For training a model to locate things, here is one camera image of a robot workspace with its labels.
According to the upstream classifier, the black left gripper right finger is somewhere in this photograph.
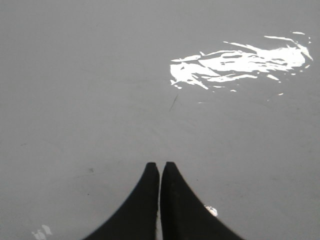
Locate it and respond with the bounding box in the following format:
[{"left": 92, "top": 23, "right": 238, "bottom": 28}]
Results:
[{"left": 160, "top": 162, "right": 242, "bottom": 240}]

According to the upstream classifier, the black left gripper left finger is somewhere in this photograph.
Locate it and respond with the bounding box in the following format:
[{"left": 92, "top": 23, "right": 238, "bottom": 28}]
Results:
[{"left": 86, "top": 162, "right": 160, "bottom": 240}]

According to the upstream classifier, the white whiteboard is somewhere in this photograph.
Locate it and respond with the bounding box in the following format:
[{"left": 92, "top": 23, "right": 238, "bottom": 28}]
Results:
[{"left": 0, "top": 0, "right": 320, "bottom": 240}]

